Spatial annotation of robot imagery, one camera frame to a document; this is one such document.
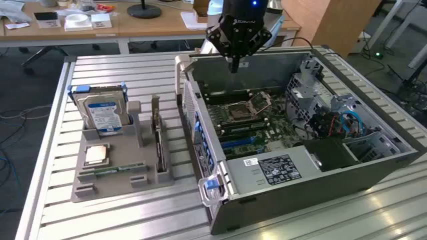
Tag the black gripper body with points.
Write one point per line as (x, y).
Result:
(244, 15)

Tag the low-profile graphics card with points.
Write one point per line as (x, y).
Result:
(159, 140)

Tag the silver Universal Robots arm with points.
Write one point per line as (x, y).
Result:
(213, 7)

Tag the stack of white papers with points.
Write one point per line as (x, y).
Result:
(191, 22)

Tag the wooden desk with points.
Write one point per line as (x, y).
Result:
(149, 27)

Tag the wooden cabinet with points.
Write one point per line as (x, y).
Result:
(333, 25)

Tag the black lamp base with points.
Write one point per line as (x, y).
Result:
(144, 11)

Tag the perforated metal cage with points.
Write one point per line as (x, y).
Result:
(307, 100)

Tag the green motherboard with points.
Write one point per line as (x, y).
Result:
(276, 125)

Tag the small white labelled box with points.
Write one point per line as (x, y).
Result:
(100, 23)

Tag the black RAM stick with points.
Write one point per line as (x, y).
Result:
(243, 128)

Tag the red small parts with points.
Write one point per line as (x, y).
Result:
(103, 8)

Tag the white box with tape roll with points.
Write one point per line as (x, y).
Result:
(77, 25)

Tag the blue expansion slot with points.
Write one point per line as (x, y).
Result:
(237, 143)

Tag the silver chipset heatsink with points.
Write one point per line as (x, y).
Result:
(276, 146)

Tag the hard disk with blue caddy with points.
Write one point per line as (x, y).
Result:
(103, 115)

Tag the black tripod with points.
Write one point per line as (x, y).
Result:
(413, 75)

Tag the black and white box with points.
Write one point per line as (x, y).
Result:
(48, 23)

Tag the black chair base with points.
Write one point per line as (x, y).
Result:
(43, 53)

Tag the grey cup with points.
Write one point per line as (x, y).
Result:
(48, 3)

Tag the grey parts rack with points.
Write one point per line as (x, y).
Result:
(127, 155)

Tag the silver disk bay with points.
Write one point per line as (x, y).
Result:
(383, 145)

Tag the grey power supply unit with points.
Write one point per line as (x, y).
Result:
(247, 180)

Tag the blue case latch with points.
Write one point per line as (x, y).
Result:
(209, 185)

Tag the CPU chip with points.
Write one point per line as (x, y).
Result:
(96, 154)

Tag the red and white card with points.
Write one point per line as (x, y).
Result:
(16, 25)

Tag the green RAM stick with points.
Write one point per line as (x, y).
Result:
(109, 170)

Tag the clear plastic bag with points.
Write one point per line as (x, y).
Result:
(13, 11)

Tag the dark grey PC case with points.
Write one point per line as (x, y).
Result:
(300, 200)

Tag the white table frame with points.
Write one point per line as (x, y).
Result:
(384, 25)

